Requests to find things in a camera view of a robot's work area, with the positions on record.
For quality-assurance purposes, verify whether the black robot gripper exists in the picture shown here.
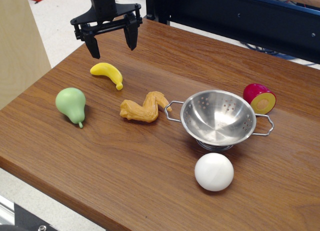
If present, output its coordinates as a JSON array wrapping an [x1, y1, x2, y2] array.
[[70, 0, 143, 59]]

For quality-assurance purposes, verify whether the yellow toy banana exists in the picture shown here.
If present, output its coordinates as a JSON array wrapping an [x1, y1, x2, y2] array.
[[90, 62, 123, 91]]

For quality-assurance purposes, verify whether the small steel colander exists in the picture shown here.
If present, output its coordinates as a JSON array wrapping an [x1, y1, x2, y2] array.
[[164, 90, 275, 152]]

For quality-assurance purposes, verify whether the green toy pear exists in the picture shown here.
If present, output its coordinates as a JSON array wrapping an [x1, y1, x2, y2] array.
[[55, 87, 86, 129]]

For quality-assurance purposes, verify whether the tan toy chicken wing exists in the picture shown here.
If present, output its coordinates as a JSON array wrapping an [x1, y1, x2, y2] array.
[[119, 91, 169, 123]]

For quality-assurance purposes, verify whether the light plywood panel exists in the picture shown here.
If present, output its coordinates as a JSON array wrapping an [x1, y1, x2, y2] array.
[[0, 0, 51, 108]]

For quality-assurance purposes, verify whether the red halved toy fruit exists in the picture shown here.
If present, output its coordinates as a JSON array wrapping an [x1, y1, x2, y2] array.
[[243, 83, 277, 115]]

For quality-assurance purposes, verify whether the white toy egg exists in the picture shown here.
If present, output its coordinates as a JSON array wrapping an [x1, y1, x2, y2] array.
[[194, 153, 234, 192]]

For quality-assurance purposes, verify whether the blue cable bundle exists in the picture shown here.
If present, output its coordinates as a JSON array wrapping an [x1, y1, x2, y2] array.
[[239, 40, 316, 67]]

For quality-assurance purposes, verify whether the dark blue metal frame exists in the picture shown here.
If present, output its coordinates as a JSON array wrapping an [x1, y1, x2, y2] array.
[[146, 0, 320, 63]]

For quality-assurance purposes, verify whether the black metal base bracket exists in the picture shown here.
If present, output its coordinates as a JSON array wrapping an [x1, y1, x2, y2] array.
[[0, 203, 57, 231]]

